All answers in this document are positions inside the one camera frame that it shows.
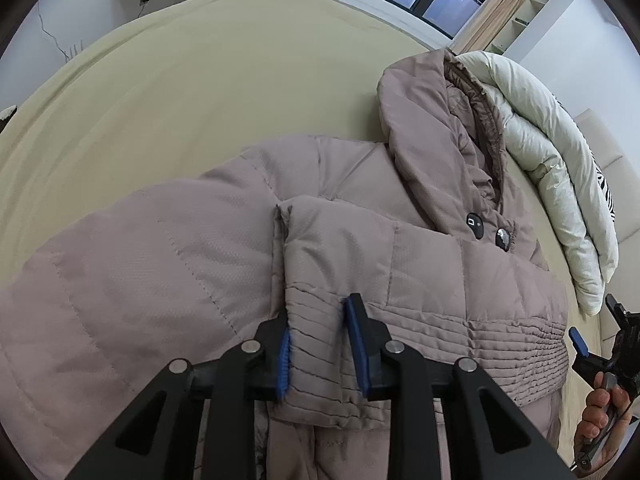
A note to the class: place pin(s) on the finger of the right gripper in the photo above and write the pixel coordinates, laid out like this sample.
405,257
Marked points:
578,342

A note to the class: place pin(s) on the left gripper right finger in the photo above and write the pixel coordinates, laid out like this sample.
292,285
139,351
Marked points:
444,416

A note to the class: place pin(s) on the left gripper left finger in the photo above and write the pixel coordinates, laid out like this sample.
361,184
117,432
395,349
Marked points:
196,420

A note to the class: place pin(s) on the mauve quilted hooded coat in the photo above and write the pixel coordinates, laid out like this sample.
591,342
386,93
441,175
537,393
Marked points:
427,226

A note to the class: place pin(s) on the person's right hand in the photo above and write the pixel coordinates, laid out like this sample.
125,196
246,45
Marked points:
594,420

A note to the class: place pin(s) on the zebra print pillow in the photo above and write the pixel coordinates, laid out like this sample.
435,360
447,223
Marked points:
601,179

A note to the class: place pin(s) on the beige padded headboard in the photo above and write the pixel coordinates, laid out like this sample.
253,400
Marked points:
623,181

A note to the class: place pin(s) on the white folded duvet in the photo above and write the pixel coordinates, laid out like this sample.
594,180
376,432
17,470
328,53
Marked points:
546,143

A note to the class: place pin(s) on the white built-in shelf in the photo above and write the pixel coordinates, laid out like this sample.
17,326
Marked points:
513,28

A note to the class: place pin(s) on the olive green bed sheet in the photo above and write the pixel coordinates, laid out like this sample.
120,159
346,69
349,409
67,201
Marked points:
184,90

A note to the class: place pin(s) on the beige right curtain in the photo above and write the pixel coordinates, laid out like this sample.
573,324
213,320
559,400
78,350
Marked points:
485,24

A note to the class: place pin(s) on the white wifi router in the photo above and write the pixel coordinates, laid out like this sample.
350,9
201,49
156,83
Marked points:
73,51

